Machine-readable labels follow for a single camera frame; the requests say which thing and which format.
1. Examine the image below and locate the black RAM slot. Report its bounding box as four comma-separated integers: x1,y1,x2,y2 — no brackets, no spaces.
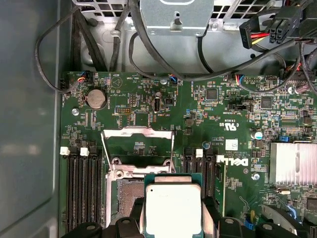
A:
70,146,85,233
195,148,204,175
60,146,77,233
203,147,216,199
183,146,196,174
80,146,95,233
89,146,104,231

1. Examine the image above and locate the green motherboard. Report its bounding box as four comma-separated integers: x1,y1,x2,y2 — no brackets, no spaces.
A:
58,70,317,238

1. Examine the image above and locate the thin black wire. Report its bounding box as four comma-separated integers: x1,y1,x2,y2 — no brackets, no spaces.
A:
34,6,84,94

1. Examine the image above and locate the black PC case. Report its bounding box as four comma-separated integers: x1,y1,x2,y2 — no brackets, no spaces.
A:
0,0,317,238

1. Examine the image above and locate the green RAM stick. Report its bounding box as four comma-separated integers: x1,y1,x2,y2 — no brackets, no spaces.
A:
214,161,227,218

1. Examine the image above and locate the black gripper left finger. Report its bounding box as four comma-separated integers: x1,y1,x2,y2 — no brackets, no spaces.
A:
60,197,146,238

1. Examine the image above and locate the black power connector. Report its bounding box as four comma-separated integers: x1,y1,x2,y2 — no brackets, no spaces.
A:
239,5,302,50

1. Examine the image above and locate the thick black wire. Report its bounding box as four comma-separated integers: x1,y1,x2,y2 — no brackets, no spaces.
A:
71,9,107,73
128,0,299,83

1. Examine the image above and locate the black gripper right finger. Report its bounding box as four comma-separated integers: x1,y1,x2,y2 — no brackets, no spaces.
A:
202,195,299,238

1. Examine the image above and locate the round coin battery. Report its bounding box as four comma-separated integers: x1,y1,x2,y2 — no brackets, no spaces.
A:
86,88,107,111

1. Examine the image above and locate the CPU socket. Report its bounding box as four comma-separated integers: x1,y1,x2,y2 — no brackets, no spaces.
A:
105,158,179,229

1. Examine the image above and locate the silver heat sink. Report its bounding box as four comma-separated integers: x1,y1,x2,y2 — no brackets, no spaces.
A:
269,142,317,187

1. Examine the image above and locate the silver CPU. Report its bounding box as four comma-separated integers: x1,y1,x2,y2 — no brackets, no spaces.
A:
143,173,204,238

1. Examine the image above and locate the silver disk bay cage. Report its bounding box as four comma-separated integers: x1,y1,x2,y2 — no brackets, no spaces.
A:
140,0,215,37

